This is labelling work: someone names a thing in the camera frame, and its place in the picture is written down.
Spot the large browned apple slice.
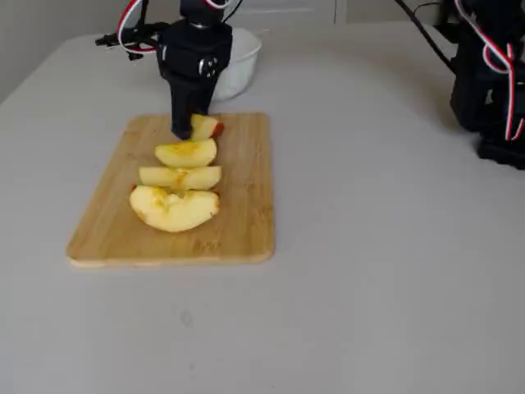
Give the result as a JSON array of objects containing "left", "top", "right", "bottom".
[{"left": 129, "top": 184, "right": 221, "bottom": 234}]

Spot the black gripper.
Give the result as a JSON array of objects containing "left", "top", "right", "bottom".
[{"left": 157, "top": 20, "right": 234, "bottom": 140}]

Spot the thin black camera cable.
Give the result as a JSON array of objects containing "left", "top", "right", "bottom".
[{"left": 395, "top": 0, "right": 457, "bottom": 73}]

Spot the narrow yellow apple slice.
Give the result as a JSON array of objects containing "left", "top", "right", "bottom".
[{"left": 138, "top": 165, "right": 223, "bottom": 191}]

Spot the small yellow apple slice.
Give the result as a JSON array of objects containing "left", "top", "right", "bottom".
[{"left": 154, "top": 138, "right": 218, "bottom": 168}]

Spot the apple slice with red skin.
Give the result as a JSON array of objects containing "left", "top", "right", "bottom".
[{"left": 189, "top": 113, "right": 225, "bottom": 142}]

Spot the bamboo cutting board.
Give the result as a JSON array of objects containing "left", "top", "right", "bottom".
[{"left": 65, "top": 112, "right": 275, "bottom": 268}]

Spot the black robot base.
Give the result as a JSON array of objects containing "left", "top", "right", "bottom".
[{"left": 477, "top": 131, "right": 525, "bottom": 171}]

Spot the thin black background cable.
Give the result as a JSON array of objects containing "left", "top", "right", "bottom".
[{"left": 224, "top": 0, "right": 244, "bottom": 22}]

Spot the white bowl with butterfly print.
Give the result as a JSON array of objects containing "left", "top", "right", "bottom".
[{"left": 212, "top": 27, "right": 263, "bottom": 102}]

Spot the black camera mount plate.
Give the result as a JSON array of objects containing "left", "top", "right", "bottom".
[{"left": 94, "top": 22, "right": 170, "bottom": 57}]

